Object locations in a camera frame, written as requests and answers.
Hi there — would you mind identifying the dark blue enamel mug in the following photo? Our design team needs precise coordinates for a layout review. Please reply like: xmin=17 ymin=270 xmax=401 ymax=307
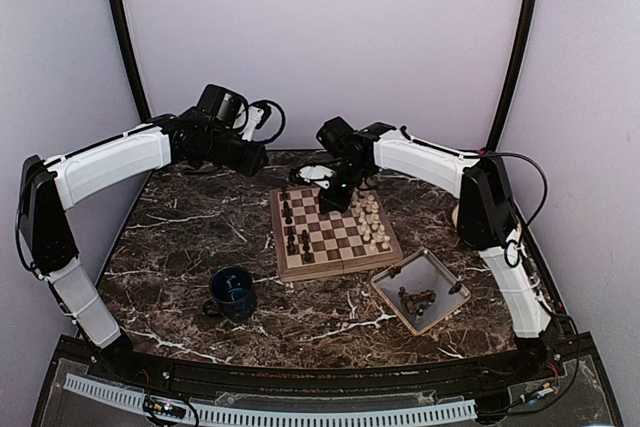
xmin=202 ymin=266 xmax=257 ymax=322

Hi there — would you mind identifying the white slotted cable duct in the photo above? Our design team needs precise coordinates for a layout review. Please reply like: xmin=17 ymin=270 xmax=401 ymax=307
xmin=63 ymin=374 xmax=477 ymax=426

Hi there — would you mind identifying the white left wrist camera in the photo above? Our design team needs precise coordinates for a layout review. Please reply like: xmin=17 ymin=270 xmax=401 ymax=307
xmin=242 ymin=102 xmax=271 ymax=141

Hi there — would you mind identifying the wooden folding chess board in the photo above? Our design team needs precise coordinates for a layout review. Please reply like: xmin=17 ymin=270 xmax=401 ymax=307
xmin=270 ymin=187 xmax=403 ymax=282

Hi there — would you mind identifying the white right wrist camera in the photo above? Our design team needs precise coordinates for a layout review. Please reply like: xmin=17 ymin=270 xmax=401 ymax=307
xmin=289 ymin=164 xmax=334 ymax=188

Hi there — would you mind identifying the black frame post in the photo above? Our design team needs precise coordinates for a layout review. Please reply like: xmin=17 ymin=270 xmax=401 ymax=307
xmin=485 ymin=0 xmax=536 ymax=150
xmin=108 ymin=0 xmax=151 ymax=121

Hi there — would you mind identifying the silver metal tray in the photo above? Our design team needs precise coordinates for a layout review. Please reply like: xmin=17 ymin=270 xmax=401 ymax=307
xmin=372 ymin=249 xmax=471 ymax=336

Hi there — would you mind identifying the cream floral ceramic plate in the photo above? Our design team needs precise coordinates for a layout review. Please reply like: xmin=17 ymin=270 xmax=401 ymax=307
xmin=451 ymin=205 xmax=459 ymax=229

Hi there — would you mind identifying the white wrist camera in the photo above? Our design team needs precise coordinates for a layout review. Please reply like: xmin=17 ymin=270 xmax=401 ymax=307
xmin=289 ymin=164 xmax=334 ymax=188
xmin=242 ymin=102 xmax=271 ymax=141

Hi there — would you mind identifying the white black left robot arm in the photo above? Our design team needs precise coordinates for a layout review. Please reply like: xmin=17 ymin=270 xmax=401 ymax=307
xmin=14 ymin=84 xmax=286 ymax=383

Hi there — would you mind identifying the white chess pieces row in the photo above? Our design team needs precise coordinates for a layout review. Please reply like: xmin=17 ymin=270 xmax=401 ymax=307
xmin=351 ymin=191 xmax=391 ymax=254

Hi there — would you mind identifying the black left frame post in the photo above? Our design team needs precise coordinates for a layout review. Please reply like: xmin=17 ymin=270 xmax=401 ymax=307
xmin=108 ymin=0 xmax=151 ymax=121

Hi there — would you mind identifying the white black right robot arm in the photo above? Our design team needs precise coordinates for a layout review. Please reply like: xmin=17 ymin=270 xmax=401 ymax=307
xmin=310 ymin=117 xmax=551 ymax=339

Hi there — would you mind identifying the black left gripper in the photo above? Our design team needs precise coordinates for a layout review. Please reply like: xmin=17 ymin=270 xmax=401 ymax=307
xmin=205 ymin=128 xmax=267 ymax=176

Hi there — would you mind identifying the black right frame post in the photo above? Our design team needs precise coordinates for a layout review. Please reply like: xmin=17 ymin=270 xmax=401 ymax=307
xmin=485 ymin=0 xmax=536 ymax=150

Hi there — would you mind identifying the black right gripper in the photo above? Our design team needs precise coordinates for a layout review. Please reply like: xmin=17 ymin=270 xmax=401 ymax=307
xmin=318 ymin=160 xmax=370 ymax=214

